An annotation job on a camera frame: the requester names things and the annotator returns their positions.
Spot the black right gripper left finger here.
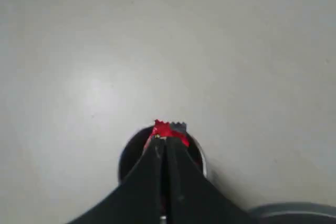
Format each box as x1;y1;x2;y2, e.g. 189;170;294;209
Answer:
71;139;165;224

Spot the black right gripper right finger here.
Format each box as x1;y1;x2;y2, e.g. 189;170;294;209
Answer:
161;137;255;223

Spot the red candy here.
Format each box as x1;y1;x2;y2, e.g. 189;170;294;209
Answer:
143;120;190;153

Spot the stainless steel cup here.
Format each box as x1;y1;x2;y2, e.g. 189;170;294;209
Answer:
118;125;212;183

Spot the stainless steel bowl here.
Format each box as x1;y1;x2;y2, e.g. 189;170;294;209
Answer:
249;202;335;224

